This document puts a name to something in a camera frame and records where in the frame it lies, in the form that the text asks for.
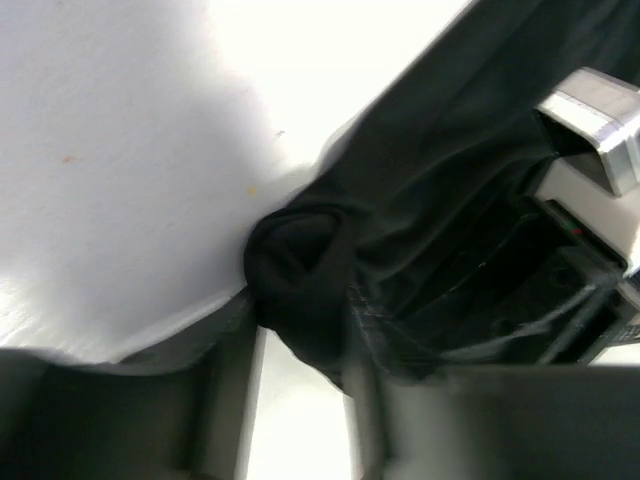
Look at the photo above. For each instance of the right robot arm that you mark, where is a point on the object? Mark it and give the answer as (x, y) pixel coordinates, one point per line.
(585, 201)

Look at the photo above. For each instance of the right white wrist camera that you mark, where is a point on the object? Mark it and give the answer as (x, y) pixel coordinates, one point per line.
(601, 113)

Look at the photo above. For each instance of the black t-shirt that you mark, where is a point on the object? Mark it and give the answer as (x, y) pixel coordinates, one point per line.
(454, 132)

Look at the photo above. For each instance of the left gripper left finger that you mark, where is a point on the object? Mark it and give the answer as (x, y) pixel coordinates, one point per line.
(175, 410)

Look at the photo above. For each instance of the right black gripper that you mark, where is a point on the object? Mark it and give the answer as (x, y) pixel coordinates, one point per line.
(531, 285)

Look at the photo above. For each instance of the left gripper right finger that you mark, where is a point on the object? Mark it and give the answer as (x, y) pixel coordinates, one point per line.
(492, 422)

